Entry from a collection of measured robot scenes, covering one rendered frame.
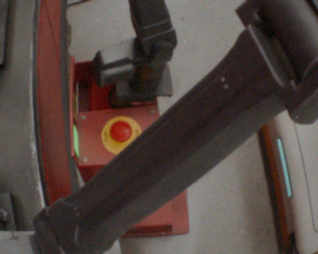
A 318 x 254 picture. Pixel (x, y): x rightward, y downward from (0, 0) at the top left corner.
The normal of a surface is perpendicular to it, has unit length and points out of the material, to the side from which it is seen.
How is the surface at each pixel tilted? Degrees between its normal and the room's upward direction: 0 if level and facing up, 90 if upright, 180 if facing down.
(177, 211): 0
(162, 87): 11
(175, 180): 80
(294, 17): 26
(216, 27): 0
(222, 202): 0
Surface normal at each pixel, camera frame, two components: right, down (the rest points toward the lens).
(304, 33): -0.45, -0.29
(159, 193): 0.27, 0.83
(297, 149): -0.11, -0.33
